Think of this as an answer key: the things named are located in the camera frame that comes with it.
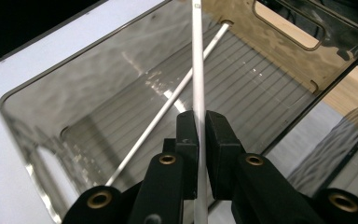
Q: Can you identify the transparent grey bin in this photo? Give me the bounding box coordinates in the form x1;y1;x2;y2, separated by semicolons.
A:
287;96;358;206
0;0;358;224

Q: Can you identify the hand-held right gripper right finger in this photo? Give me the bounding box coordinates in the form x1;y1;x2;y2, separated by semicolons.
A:
205;110;246;200

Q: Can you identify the white table cover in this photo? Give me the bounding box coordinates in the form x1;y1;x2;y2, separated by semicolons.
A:
0;0;343;224

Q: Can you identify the silver utensil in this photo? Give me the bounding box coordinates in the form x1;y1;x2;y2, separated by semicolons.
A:
190;0;209;224

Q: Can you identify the white chopstick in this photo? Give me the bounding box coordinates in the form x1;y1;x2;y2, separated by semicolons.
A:
105;21;231;187

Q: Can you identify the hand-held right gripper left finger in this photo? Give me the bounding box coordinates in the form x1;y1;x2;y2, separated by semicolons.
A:
162;110;200;200

